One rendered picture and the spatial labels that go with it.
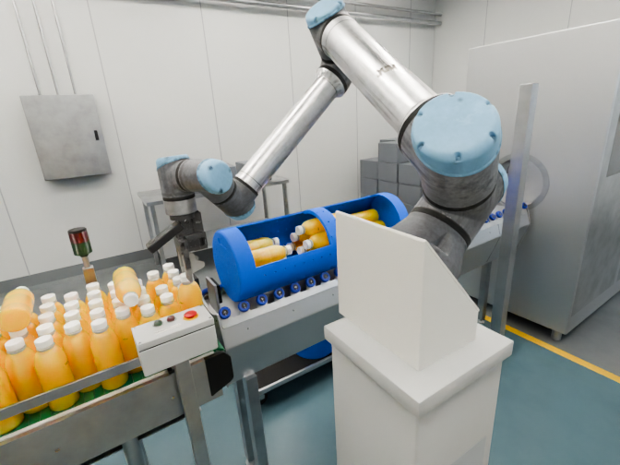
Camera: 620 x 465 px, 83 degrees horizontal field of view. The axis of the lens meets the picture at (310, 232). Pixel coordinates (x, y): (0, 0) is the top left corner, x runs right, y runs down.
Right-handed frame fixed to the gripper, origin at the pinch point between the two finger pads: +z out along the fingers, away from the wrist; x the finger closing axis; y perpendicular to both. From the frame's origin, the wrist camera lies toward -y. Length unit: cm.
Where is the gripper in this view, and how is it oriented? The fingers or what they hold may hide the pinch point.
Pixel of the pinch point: (185, 276)
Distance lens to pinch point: 116.8
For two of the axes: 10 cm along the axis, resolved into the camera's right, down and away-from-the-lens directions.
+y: 8.3, -2.2, 5.1
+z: 0.6, 9.5, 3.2
